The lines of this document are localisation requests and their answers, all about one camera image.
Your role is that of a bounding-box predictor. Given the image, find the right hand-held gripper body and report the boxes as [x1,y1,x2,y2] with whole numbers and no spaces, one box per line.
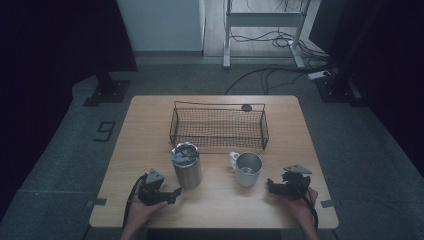
[282,164,313,201]

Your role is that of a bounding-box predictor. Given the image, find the person's right hand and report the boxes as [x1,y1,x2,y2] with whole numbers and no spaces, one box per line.
[282,186,320,228]

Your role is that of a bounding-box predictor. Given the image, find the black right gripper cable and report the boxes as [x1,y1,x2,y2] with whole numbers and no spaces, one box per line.
[295,189,320,231]

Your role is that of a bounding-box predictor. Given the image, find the stainless steel tumbler with lid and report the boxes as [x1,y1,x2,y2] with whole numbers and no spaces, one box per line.
[170,141,203,190]

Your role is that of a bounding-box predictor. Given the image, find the bundle of thin floor cables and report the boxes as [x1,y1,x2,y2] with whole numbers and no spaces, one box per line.
[229,27,332,62]

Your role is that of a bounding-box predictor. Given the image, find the white power strip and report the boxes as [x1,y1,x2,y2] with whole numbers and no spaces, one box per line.
[307,70,331,81]

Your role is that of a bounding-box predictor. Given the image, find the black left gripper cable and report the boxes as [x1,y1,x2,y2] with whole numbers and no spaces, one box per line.
[122,174,148,228]

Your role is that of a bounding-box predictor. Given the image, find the white metal desk frame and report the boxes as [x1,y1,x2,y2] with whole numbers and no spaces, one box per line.
[222,0,313,70]

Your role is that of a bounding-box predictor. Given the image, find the white cabinet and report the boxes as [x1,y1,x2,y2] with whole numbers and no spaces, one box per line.
[116,0,206,53]

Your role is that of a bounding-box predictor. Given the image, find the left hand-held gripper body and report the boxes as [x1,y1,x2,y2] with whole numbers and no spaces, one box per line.
[137,168,174,206]

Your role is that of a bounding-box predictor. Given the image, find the long black floor cable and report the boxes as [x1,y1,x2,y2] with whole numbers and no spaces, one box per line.
[223,64,335,96]

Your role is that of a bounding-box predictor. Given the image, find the white mug with steel interior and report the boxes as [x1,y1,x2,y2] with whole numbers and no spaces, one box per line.
[228,151,264,187]

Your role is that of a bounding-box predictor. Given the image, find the person's left hand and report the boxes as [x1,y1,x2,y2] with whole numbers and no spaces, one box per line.
[125,194,170,230]

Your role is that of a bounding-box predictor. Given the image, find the dark curtain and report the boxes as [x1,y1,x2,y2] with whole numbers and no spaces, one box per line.
[0,0,139,214]
[309,0,424,178]

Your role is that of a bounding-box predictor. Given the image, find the black wire mesh basket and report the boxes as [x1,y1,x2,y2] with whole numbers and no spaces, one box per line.
[168,100,270,151]

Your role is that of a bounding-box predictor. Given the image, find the black stand base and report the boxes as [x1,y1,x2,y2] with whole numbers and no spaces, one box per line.
[82,71,132,108]
[314,74,368,108]

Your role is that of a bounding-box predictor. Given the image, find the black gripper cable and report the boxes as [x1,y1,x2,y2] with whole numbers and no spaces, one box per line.
[295,189,320,231]
[122,174,148,228]

